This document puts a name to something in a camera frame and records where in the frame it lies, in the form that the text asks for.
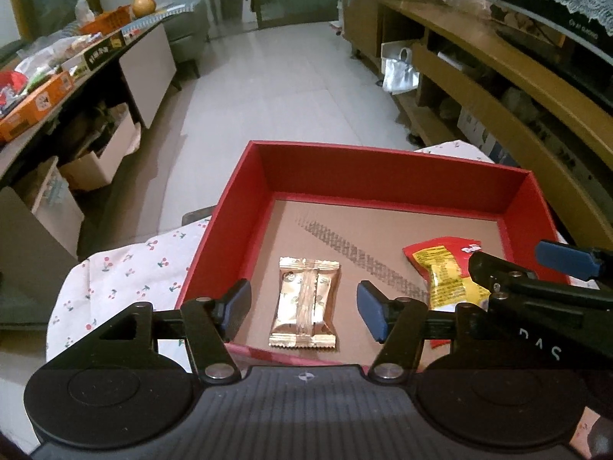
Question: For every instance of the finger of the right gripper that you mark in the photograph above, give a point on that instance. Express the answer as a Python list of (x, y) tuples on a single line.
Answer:
[(584, 264), (518, 286)]

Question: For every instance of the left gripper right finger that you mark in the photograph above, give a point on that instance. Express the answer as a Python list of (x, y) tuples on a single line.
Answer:
[(397, 324)]

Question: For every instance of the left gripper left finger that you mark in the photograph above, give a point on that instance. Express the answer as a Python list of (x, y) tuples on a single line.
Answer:
[(208, 325)]

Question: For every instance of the red yellow snack packet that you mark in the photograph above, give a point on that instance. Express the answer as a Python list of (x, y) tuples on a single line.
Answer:
[(444, 264)]

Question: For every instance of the gold foil snack packet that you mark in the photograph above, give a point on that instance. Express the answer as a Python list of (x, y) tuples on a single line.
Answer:
[(305, 305)]

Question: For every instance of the cherry print tablecloth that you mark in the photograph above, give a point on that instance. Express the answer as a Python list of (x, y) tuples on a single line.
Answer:
[(109, 281)]

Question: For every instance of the red cardboard box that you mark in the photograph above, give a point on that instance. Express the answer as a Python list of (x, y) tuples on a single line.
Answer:
[(359, 207)]

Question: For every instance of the wooden tv cabinet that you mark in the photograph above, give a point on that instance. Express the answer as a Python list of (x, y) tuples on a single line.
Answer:
[(544, 124)]

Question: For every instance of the white storage box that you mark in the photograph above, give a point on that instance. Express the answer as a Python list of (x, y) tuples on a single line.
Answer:
[(97, 163)]

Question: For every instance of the television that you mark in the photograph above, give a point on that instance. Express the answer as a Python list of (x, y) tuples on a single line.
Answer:
[(578, 48)]

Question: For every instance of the silver gift bag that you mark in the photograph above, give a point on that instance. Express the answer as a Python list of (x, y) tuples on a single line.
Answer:
[(400, 75)]

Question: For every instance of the dark coffee table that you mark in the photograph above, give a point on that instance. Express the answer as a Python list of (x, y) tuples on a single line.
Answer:
[(139, 76)]

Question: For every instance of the orange cardboard box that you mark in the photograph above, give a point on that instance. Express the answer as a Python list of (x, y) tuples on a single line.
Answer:
[(35, 106)]

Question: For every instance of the black snack box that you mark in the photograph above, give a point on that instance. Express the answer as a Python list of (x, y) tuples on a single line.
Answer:
[(101, 51)]

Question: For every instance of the grey sofa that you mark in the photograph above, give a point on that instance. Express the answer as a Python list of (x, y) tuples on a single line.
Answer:
[(187, 33)]

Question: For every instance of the red plastic bag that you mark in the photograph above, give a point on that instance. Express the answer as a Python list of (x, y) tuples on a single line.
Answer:
[(12, 83)]

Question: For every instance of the orange plastic basket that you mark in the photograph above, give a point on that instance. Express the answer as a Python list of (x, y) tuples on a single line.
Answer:
[(108, 22)]

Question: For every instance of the yellow pomelo fruit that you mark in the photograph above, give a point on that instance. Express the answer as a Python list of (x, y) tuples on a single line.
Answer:
[(143, 8)]

